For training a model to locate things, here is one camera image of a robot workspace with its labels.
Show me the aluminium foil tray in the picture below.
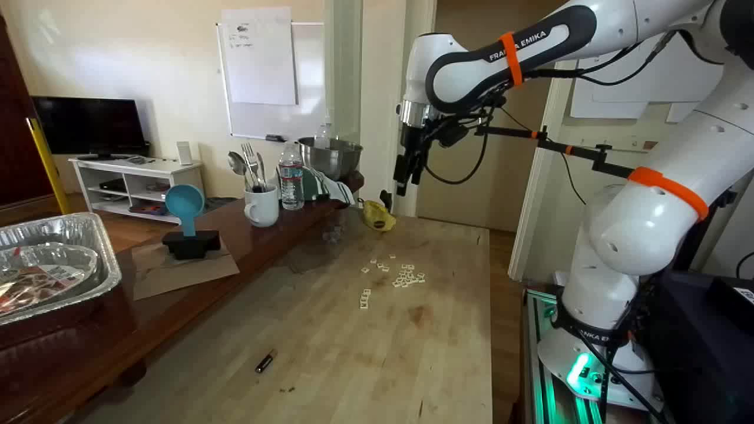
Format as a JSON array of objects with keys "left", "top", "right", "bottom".
[{"left": 0, "top": 208, "right": 125, "bottom": 330}]

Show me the small white box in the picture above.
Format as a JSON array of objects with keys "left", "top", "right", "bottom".
[{"left": 175, "top": 138, "right": 198, "bottom": 166}]

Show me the metal spoon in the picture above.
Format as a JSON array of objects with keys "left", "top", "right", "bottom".
[{"left": 226, "top": 148, "right": 254, "bottom": 192}]

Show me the black flat screen television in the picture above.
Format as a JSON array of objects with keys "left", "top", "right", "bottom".
[{"left": 28, "top": 94, "right": 152, "bottom": 159}]

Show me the yellow stick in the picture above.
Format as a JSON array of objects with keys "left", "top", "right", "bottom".
[{"left": 23, "top": 115, "right": 74, "bottom": 216}]

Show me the white paper sheet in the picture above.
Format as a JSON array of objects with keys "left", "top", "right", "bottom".
[{"left": 216, "top": 4, "right": 299, "bottom": 107}]

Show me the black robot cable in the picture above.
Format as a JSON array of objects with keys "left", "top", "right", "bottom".
[{"left": 422, "top": 101, "right": 498, "bottom": 188}]

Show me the black equipment box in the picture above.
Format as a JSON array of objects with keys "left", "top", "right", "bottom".
[{"left": 641, "top": 267, "right": 754, "bottom": 424}]

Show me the dark brown wooden cabinet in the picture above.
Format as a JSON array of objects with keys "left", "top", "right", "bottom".
[{"left": 0, "top": 11, "right": 59, "bottom": 207}]

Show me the metal kitchen utensil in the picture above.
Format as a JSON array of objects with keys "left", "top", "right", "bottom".
[{"left": 247, "top": 141, "right": 271, "bottom": 190}]

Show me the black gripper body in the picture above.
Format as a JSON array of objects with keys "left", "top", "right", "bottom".
[{"left": 398, "top": 118, "right": 439, "bottom": 172}]

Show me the white ceramic mug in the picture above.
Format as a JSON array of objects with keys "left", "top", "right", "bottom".
[{"left": 242, "top": 180, "right": 282, "bottom": 230}]

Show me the white wall whiteboard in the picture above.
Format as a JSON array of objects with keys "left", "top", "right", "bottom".
[{"left": 211, "top": 17, "right": 329, "bottom": 144}]

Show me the green striped white towel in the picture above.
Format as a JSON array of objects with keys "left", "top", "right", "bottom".
[{"left": 302, "top": 161, "right": 361, "bottom": 208}]

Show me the brown cardboard sheet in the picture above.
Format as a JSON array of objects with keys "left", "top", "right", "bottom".
[{"left": 128, "top": 232, "right": 242, "bottom": 303}]

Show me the dark brown wooden side table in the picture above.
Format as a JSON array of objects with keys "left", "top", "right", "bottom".
[{"left": 0, "top": 186, "right": 368, "bottom": 424}]

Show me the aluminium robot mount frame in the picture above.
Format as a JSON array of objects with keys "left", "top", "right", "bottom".
[{"left": 518, "top": 285, "right": 668, "bottom": 424}]

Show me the black marker pen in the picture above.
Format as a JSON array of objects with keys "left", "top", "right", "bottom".
[{"left": 251, "top": 349, "right": 280, "bottom": 377}]

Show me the white television stand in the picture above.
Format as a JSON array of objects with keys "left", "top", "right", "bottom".
[{"left": 65, "top": 152, "right": 207, "bottom": 226}]

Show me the clear pump sanitizer bottle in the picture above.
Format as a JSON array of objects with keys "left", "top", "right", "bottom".
[{"left": 314, "top": 119, "right": 336, "bottom": 152}]

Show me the clear plastic water bottle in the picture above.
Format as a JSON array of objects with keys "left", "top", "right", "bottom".
[{"left": 275, "top": 141, "right": 306, "bottom": 212}]

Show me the black base block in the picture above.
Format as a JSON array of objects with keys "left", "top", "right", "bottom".
[{"left": 160, "top": 229, "right": 223, "bottom": 261}]

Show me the stainless steel mixing bowl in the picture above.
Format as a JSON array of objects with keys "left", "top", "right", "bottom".
[{"left": 310, "top": 137, "right": 366, "bottom": 180}]

